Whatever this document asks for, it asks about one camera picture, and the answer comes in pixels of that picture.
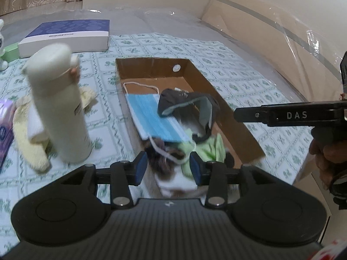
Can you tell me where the white rabbit plush toy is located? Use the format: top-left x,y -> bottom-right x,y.
0,19 -> 8,71

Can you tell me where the black wrist strap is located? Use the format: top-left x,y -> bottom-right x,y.
329,168 -> 347,210

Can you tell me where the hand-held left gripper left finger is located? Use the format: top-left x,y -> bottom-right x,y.
61,150 -> 148,209

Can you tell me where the person's right hand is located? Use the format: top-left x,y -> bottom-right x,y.
309,138 -> 347,188

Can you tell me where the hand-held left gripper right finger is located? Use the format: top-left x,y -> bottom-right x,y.
189,152 -> 280,209

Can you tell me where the plastic wrapped headboard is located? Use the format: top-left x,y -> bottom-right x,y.
201,0 -> 347,103

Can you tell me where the brown cardboard box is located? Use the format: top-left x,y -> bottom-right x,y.
115,57 -> 266,198

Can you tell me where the blue face mask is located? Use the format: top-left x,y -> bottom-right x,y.
123,81 -> 197,166

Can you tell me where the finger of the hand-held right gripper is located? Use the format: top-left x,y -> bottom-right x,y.
234,101 -> 340,127

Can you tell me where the green floral bed sheet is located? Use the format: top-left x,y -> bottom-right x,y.
0,32 -> 315,250

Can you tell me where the black eye mask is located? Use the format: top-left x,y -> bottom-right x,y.
158,88 -> 221,144

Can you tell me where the light green box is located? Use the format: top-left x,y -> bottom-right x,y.
0,43 -> 21,62

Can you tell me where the cream thermos bottle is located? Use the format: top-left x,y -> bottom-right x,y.
23,43 -> 93,164

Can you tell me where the yellow towel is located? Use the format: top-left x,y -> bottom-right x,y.
12,87 -> 97,172

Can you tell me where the brown fuzzy plush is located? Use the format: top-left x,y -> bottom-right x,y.
148,138 -> 190,179

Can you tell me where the light green cloth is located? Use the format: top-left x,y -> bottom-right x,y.
180,130 -> 227,179

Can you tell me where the purple tissue pack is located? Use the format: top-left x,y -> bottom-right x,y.
0,99 -> 17,168

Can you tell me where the plastic covered mattress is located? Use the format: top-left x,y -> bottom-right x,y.
0,7 -> 315,109

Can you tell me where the red and white printed cloth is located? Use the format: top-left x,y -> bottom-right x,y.
312,236 -> 347,260

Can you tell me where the white and purple flat box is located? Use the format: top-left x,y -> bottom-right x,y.
18,19 -> 111,59

